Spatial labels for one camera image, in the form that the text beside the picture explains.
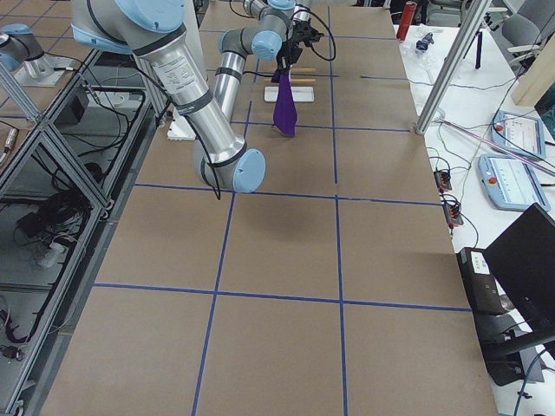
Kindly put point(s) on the black monitor with stand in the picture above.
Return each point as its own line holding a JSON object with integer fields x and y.
{"x": 521, "y": 259}

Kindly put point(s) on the red cylinder bottle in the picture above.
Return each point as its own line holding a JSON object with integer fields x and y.
{"x": 408, "y": 13}

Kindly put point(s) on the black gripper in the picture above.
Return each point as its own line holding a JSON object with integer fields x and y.
{"x": 286, "y": 55}

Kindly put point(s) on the black box device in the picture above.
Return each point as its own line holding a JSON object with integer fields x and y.
{"x": 479, "y": 283}

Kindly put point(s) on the white towel rack base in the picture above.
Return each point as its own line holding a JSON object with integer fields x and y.
{"x": 299, "y": 94}

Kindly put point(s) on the far blue teach pendant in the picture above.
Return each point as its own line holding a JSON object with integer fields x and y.
{"x": 520, "y": 132}

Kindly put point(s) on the brown paper table cover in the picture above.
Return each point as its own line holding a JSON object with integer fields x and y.
{"x": 333, "y": 290}

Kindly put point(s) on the grey office chair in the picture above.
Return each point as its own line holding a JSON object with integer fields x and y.
{"x": 527, "y": 36}

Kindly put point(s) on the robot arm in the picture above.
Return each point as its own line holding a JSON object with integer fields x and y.
{"x": 154, "y": 31}
{"x": 282, "y": 26}

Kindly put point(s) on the inner wooden rack bar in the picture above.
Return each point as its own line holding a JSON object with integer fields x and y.
{"x": 294, "y": 81}

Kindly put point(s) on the purple towel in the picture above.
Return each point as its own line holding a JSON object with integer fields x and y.
{"x": 285, "y": 113}

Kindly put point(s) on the blue teach pendant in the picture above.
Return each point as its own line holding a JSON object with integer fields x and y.
{"x": 511, "y": 184}
{"x": 520, "y": 132}

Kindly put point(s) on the aluminium frame post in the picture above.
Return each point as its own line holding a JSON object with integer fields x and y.
{"x": 470, "y": 25}

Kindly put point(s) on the aluminium frame cabinet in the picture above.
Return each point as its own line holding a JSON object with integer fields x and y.
{"x": 64, "y": 183}

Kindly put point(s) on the wooden rack bar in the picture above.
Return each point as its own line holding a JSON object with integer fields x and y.
{"x": 303, "y": 69}
{"x": 294, "y": 81}

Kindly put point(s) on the near blue teach pendant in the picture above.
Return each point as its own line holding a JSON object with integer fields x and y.
{"x": 511, "y": 184}

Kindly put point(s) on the outer wooden rack bar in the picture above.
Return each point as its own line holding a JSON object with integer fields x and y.
{"x": 303, "y": 69}

